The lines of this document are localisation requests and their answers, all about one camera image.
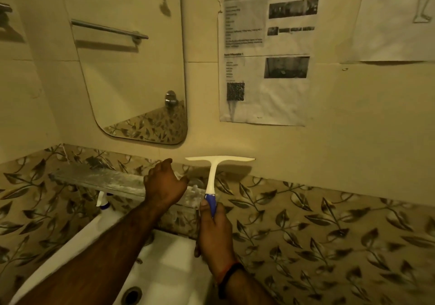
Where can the person's right thumb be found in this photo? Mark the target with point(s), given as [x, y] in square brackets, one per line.
[204, 209]

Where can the black and red wristband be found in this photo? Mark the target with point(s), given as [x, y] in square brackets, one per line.
[229, 274]

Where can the white paper with line drawing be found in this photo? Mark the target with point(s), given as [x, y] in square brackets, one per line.
[390, 16]

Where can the rounded wall mirror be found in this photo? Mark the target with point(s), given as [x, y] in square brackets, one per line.
[136, 77]

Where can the person's right forearm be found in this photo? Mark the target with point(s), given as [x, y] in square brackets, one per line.
[248, 289]

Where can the metal sink drain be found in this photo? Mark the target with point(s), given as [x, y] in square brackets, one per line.
[131, 296]

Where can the person's left thumb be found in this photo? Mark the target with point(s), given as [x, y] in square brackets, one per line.
[181, 183]

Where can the person's right hand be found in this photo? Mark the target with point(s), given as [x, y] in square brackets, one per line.
[215, 240]

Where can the white ceramic sink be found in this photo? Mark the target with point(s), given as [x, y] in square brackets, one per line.
[170, 267]

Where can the white bottle with blue cap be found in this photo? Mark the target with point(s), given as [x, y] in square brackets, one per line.
[103, 202]

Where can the printed paper notice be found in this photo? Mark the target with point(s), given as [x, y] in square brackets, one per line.
[268, 53]

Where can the person's left hand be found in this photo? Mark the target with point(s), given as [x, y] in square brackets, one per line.
[161, 186]

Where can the glass wall shelf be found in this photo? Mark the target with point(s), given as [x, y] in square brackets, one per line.
[102, 182]

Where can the person's left forearm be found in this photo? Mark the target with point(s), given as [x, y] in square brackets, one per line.
[102, 257]

